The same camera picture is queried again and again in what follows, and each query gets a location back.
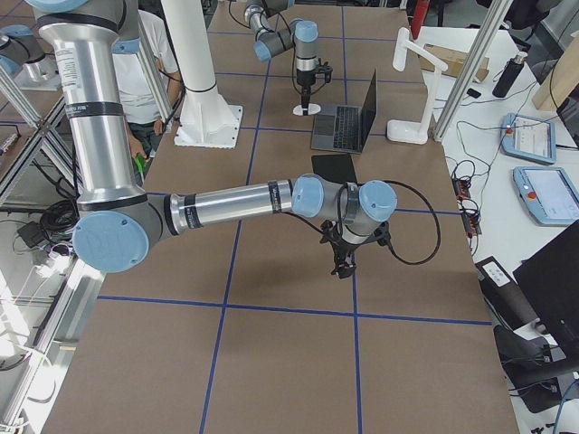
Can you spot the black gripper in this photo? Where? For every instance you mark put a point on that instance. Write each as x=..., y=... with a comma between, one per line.
x=306, y=79
x=346, y=250

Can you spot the white computer mouse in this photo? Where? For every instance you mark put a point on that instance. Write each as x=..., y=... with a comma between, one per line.
x=311, y=110

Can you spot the grey laptop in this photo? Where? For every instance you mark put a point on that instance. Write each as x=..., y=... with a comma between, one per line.
x=343, y=128

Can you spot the black mouse pad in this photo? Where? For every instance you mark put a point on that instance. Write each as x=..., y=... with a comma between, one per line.
x=335, y=168

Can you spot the white desk lamp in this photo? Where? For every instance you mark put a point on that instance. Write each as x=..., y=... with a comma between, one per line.
x=414, y=127

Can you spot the black power strip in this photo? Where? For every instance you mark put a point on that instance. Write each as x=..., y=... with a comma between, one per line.
x=469, y=209

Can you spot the red fire extinguisher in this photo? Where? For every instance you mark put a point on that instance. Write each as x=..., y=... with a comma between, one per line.
x=419, y=13

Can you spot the cardboard box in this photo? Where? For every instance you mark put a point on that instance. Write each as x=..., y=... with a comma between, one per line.
x=455, y=61

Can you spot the person in white shirt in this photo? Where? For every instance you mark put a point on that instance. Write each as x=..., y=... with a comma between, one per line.
x=143, y=119

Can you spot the black water bottle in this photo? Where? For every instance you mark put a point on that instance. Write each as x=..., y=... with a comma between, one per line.
x=508, y=76

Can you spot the black monitor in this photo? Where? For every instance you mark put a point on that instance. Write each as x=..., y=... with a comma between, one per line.
x=549, y=281

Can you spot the lower teach pendant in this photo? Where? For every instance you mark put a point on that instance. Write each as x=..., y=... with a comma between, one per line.
x=548, y=194

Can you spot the teach pendant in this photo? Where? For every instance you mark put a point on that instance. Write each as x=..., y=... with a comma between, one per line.
x=531, y=139
x=548, y=194

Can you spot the upper teach pendant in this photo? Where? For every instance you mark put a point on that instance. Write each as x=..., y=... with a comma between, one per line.
x=531, y=139

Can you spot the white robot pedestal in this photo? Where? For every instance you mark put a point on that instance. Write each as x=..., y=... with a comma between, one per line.
x=206, y=119

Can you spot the aluminium frame post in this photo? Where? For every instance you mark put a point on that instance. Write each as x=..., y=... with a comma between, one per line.
x=484, y=38

